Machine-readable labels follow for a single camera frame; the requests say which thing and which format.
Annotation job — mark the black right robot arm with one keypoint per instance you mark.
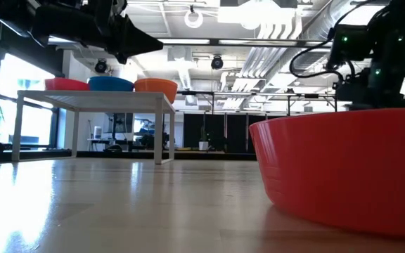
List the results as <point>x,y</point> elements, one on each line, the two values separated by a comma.
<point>392,35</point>

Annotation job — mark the red plastic mini bowl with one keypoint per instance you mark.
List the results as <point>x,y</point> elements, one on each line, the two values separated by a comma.
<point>65,85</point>
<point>346,168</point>

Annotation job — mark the blue plastic mini bowl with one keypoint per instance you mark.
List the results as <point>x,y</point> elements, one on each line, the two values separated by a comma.
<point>111,85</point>

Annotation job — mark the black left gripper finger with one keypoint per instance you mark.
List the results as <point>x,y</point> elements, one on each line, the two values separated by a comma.
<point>139,38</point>

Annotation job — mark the black round ceiling camera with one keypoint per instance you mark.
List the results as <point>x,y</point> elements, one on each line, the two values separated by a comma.
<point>217,63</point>
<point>100,66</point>

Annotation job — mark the white plant pot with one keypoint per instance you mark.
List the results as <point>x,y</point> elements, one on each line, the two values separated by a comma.
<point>203,145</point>

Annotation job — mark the white riser shelf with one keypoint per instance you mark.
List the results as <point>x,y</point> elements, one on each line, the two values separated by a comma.
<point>100,102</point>

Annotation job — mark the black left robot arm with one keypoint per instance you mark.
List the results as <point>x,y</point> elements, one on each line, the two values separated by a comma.
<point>65,21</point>

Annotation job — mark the white small appliance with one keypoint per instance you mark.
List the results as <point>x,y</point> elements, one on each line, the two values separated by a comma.
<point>97,132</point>

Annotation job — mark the black partition wall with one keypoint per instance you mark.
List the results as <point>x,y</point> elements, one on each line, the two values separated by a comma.
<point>192,130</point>

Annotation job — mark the overhead frame bar with lights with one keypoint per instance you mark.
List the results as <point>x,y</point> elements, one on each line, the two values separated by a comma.
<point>223,42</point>

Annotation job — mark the orange plastic mini bowl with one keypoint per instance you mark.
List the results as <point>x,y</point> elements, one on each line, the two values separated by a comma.
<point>157,89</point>

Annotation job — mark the dark background monitor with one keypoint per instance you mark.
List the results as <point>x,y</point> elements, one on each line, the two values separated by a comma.
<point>123,123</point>

